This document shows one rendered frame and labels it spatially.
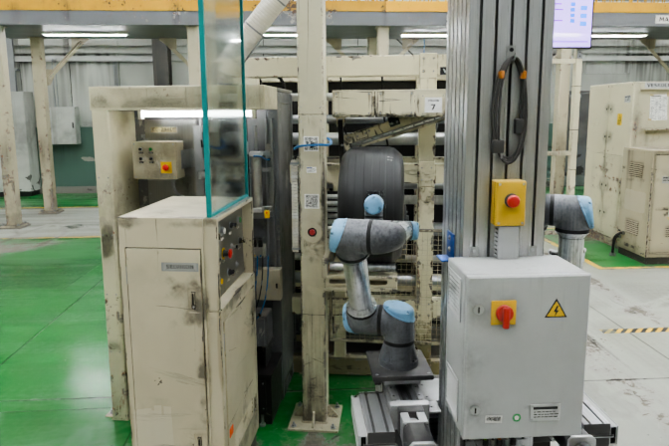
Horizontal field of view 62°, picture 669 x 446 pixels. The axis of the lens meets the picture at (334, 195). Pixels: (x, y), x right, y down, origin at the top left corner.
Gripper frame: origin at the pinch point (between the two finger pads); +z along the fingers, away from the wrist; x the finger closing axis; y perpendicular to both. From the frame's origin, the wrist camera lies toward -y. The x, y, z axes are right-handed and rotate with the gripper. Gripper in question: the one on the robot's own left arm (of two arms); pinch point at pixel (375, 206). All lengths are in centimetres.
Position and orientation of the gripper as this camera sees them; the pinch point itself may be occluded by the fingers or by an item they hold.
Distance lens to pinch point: 254.5
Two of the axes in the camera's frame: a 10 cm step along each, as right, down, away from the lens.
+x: -9.9, -0.1, 1.1
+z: 1.1, -0.3, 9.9
